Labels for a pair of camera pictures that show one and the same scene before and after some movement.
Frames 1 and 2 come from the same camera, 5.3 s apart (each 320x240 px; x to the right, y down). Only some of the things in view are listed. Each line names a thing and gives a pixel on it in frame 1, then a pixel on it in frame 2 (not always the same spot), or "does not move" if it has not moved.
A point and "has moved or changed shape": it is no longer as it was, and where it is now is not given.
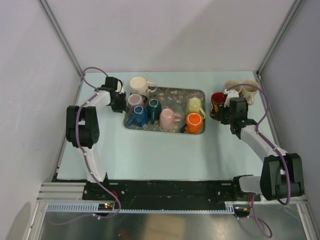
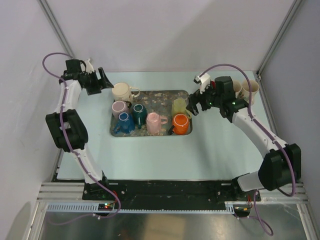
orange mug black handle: [194, 123] → [180, 124]
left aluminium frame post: [59, 30] does not move
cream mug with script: [139, 85] has moved or changed shape
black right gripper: [223, 121] → [195, 98]
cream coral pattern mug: [249, 92] does not move
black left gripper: [123, 106] → [104, 83]
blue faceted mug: [140, 118] → [126, 124]
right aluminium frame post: [291, 13] does not move
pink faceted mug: [167, 117] → [154, 121]
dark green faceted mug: [154, 109] → [139, 115]
